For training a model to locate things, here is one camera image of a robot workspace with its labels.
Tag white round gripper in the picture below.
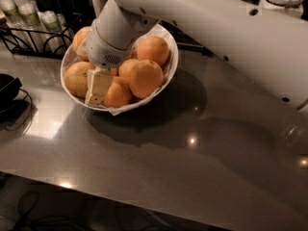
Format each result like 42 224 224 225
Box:
85 18 133 106

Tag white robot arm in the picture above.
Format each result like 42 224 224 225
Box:
87 0 308 111

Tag centre small orange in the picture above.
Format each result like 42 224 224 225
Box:
118 59 139 78

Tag white bowl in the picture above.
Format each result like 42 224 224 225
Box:
60 22 180 113

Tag black dish left edge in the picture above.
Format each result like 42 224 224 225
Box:
0 73 32 117

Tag black wire rack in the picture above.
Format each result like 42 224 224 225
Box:
0 13 81 59

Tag black floor cable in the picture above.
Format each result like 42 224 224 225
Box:
9 190 97 231

